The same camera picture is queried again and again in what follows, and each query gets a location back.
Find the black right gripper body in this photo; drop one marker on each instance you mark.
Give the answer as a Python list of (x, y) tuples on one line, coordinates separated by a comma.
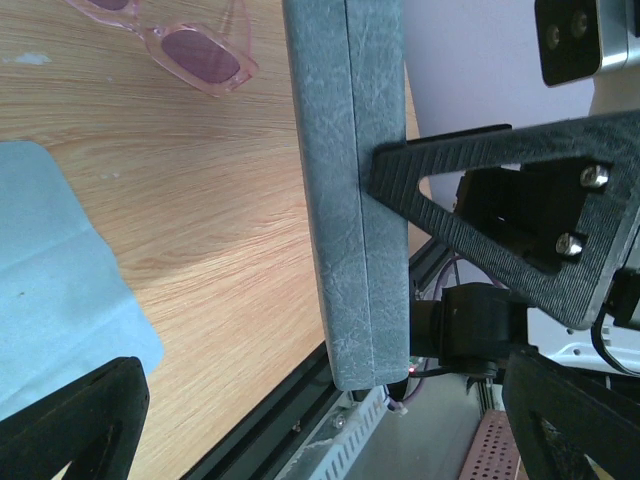
[(573, 230)]

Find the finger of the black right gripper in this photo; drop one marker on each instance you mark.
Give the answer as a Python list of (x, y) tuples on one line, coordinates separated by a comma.
[(421, 185), (457, 136)]

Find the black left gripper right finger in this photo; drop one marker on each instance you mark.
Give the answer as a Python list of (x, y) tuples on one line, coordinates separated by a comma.
[(562, 421)]

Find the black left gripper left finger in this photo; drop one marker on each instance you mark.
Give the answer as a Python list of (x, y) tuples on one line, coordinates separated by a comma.
[(89, 429)]

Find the light blue cleaning cloth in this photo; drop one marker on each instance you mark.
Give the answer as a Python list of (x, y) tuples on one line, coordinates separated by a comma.
[(65, 309)]

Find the grey-green glasses case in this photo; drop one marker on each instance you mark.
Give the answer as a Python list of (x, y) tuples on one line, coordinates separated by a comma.
[(348, 83)]

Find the pink sunglasses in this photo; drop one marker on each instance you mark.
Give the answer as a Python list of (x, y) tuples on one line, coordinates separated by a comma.
[(207, 44)]

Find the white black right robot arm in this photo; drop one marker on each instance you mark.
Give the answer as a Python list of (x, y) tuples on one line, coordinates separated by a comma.
[(473, 328)]

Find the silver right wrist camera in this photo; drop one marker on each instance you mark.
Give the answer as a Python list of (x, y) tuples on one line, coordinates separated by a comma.
[(578, 39)]

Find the black front frame rail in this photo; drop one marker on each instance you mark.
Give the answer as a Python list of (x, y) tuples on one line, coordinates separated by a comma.
[(261, 443)]

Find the white slotted cable duct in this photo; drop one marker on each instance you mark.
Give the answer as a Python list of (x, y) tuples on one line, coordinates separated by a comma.
[(337, 440)]

